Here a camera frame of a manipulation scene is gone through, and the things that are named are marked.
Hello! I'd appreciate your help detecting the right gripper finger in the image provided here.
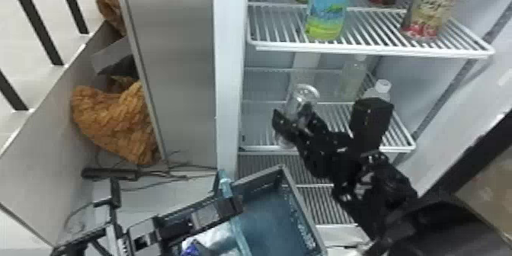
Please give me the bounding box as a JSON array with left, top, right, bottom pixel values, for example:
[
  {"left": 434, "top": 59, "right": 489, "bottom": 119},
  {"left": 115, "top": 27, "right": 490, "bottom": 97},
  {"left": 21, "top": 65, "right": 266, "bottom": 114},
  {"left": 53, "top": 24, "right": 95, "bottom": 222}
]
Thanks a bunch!
[
  {"left": 271, "top": 107, "right": 302, "bottom": 147},
  {"left": 299, "top": 103, "right": 328, "bottom": 136}
]

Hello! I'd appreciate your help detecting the black cable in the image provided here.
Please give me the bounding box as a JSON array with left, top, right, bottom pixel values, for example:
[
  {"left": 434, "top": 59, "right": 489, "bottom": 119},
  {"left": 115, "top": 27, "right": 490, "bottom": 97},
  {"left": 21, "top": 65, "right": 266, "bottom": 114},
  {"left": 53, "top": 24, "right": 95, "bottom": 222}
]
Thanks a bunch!
[{"left": 81, "top": 151, "right": 218, "bottom": 193}]

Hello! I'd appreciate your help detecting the fridge door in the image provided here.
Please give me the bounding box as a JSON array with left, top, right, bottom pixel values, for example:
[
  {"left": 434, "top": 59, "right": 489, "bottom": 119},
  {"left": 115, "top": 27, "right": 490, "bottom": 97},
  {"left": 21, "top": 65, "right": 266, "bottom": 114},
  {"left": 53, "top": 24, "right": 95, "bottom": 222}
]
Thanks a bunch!
[{"left": 393, "top": 0, "right": 512, "bottom": 251}]

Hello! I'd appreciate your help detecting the beige bottle with red cap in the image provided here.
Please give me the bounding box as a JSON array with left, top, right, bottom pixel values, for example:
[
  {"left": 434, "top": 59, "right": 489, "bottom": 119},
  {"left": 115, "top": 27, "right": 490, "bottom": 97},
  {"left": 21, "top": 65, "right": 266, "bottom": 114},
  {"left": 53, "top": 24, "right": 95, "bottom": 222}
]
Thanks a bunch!
[{"left": 400, "top": 0, "right": 467, "bottom": 42}]

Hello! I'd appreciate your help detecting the white fridge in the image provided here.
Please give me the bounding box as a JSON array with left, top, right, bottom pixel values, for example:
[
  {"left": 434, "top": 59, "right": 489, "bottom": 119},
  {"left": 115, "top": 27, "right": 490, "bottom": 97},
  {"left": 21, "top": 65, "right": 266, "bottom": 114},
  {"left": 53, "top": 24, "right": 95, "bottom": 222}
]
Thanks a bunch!
[{"left": 212, "top": 0, "right": 497, "bottom": 248}]

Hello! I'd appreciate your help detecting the silver snack packet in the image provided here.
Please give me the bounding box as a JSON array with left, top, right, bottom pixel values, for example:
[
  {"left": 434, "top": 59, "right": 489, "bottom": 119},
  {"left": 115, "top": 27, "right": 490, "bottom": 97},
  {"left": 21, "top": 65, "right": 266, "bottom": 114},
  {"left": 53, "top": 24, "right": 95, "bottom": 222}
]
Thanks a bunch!
[{"left": 180, "top": 222, "right": 242, "bottom": 256}]

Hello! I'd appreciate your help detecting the clear bottle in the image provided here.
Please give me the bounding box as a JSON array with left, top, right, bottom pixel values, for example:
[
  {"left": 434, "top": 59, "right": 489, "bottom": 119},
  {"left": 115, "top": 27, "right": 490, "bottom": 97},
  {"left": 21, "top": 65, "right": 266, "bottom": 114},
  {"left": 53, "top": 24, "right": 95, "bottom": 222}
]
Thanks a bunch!
[
  {"left": 339, "top": 54, "right": 369, "bottom": 102},
  {"left": 360, "top": 78, "right": 392, "bottom": 104},
  {"left": 277, "top": 83, "right": 321, "bottom": 149}
]

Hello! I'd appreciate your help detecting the cardboard box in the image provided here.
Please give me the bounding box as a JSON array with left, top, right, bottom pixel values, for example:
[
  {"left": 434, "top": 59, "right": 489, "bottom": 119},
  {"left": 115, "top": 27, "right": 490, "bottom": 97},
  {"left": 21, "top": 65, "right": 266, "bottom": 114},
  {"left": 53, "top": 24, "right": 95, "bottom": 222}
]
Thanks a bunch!
[{"left": 455, "top": 156, "right": 512, "bottom": 245}]

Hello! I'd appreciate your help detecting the blue basket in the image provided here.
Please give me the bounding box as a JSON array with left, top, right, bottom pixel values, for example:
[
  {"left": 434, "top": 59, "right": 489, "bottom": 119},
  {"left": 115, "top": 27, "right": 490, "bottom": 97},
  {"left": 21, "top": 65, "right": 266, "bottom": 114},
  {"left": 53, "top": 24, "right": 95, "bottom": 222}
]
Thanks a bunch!
[{"left": 152, "top": 165, "right": 328, "bottom": 256}]

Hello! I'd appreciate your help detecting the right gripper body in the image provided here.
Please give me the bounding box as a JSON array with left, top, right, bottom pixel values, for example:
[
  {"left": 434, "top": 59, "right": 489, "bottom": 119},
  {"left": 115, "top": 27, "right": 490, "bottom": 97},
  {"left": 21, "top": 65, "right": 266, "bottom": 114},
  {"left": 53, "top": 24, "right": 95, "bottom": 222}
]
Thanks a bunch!
[{"left": 297, "top": 129, "right": 361, "bottom": 189}]

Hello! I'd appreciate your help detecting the brown cloth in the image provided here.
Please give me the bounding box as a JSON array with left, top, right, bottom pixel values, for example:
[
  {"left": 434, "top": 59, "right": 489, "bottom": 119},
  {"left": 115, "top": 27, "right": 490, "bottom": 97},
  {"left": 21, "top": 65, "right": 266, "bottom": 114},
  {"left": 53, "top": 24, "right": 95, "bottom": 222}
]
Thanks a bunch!
[
  {"left": 70, "top": 76, "right": 160, "bottom": 166},
  {"left": 89, "top": 0, "right": 128, "bottom": 37}
]

